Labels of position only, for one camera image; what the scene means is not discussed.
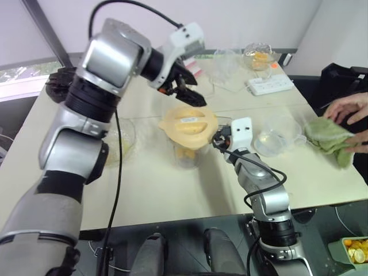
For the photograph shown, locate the cream blender lid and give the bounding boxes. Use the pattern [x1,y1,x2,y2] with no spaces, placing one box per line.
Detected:
[158,105,219,149]

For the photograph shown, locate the glass bowl with wrap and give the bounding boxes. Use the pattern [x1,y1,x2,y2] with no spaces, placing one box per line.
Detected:
[243,43,281,71]

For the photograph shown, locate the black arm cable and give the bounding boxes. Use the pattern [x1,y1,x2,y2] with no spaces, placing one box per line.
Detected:
[217,143,288,276]
[87,0,185,276]

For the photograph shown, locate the black table clamp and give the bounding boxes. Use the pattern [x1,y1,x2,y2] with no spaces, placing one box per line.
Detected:
[94,246,112,276]

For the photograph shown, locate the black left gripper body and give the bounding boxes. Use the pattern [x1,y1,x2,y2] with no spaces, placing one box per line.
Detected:
[160,61,188,95]

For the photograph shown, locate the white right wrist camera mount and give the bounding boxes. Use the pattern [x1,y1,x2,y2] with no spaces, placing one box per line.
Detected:
[229,117,254,152]

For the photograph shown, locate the dark window frame post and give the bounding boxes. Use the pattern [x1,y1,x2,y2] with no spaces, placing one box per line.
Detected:
[21,0,73,68]

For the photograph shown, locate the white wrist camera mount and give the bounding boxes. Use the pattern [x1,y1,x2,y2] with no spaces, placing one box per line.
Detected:
[148,22,206,90]
[229,117,254,152]

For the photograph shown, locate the dark rounded shape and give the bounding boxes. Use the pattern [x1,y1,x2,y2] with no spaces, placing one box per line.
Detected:
[203,228,248,276]
[135,232,168,276]

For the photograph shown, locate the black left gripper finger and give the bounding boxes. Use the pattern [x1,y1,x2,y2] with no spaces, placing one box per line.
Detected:
[175,62,199,86]
[175,87,208,108]

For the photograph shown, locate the person's bare hand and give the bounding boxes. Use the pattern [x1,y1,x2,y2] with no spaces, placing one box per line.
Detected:
[323,93,368,126]
[343,131,368,154]

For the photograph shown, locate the large black bag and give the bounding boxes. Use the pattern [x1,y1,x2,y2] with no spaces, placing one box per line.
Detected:
[312,62,368,185]

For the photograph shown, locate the white power strip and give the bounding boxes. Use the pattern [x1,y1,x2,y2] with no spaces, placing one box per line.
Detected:
[244,75,295,97]

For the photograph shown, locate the black bag with straps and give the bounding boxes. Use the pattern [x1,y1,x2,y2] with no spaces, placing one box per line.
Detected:
[45,66,79,104]

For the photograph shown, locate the green tub of orange slices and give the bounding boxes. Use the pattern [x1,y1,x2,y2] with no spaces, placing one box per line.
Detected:
[327,235,368,271]

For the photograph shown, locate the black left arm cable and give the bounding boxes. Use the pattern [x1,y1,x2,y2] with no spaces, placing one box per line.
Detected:
[87,0,185,276]

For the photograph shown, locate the clear glass bowl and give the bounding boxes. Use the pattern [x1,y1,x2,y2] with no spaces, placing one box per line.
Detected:
[103,117,137,167]

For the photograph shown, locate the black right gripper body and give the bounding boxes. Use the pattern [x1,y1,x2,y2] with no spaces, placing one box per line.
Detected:
[211,125,233,152]

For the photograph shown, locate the clear plastic cup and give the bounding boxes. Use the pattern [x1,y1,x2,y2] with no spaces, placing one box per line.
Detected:
[254,113,306,158]

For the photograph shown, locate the wrapped red and blue boxes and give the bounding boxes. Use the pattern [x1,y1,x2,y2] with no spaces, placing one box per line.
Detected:
[182,56,204,83]

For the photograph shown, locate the green cloth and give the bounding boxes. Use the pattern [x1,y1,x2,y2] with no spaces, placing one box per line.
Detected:
[304,116,356,169]

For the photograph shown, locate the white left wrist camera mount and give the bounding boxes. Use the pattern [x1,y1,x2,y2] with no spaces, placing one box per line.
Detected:
[148,22,206,90]

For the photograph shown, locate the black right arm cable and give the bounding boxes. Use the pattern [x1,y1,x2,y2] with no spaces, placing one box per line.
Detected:
[217,143,288,276]

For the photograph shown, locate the clear blender jar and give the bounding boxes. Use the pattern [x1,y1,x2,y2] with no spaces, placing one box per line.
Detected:
[171,114,234,171]

